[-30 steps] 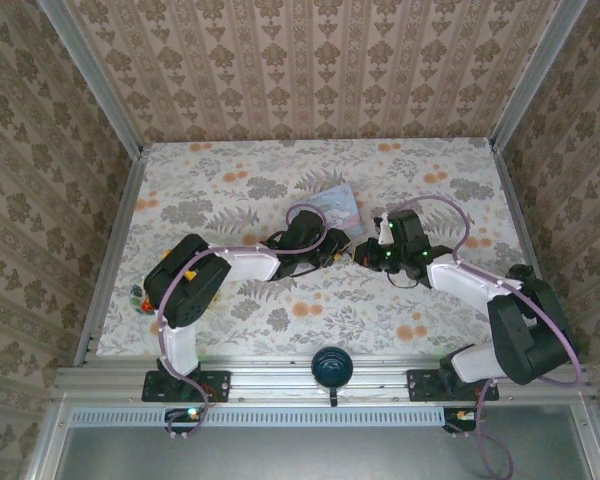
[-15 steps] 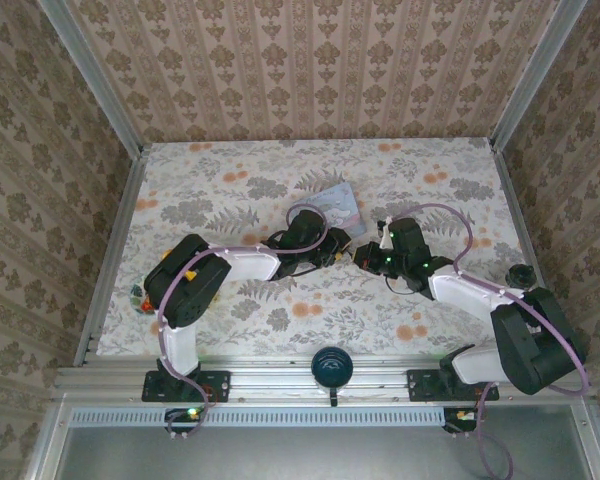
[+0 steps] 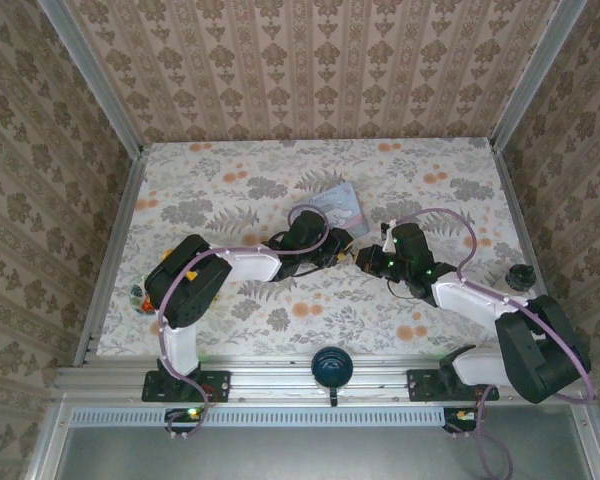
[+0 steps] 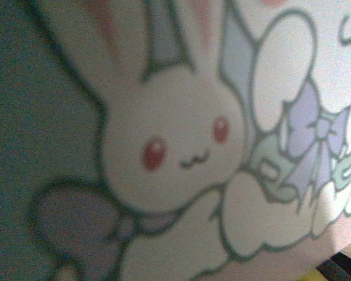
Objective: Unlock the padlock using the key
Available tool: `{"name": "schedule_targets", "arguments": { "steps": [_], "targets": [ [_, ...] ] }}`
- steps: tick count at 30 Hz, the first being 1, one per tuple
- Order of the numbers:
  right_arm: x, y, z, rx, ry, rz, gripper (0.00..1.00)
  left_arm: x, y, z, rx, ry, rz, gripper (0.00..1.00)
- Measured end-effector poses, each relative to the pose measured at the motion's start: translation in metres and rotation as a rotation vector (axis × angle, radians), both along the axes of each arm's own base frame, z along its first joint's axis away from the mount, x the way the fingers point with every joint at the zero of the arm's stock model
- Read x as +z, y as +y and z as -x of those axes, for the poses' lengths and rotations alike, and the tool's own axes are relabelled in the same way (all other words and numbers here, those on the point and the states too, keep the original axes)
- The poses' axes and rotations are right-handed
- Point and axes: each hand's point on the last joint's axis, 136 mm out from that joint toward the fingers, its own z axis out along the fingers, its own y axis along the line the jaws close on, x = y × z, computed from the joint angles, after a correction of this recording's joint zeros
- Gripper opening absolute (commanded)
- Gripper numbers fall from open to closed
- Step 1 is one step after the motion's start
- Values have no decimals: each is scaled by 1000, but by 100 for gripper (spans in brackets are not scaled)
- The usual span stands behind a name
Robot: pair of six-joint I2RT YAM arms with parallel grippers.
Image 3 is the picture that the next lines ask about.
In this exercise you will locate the floral patterned tablecloth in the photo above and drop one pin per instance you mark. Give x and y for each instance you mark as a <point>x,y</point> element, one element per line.
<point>330,320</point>

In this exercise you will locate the pastel picture card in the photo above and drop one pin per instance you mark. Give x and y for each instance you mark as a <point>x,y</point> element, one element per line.
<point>345,205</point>

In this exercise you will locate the small colourful toy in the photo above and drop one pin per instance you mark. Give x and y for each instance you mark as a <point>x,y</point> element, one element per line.
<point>139,296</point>

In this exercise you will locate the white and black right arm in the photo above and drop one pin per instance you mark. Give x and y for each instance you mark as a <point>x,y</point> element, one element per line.
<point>480,300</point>

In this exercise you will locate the black round bottle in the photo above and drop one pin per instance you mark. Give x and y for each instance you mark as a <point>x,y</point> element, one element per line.
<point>521,276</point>

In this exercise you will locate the grey metal panel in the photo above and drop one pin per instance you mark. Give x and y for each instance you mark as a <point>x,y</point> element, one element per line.
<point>305,455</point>

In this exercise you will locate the dark blue round device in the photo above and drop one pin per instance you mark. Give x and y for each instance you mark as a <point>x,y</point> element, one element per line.
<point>332,367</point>

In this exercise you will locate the aluminium side rail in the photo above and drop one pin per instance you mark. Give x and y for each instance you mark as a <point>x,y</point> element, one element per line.
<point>517,210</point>
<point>110,255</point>

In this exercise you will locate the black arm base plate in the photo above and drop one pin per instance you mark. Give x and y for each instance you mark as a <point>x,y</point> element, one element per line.
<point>422,387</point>
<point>155,387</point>

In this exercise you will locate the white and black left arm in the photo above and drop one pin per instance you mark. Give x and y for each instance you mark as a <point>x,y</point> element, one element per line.
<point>250,264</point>

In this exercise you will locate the aluminium table frame rail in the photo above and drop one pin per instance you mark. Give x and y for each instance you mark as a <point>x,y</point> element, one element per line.
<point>270,375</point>

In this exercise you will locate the aluminium frame post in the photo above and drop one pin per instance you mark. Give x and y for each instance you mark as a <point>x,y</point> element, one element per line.
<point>95,80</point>
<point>530,75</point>

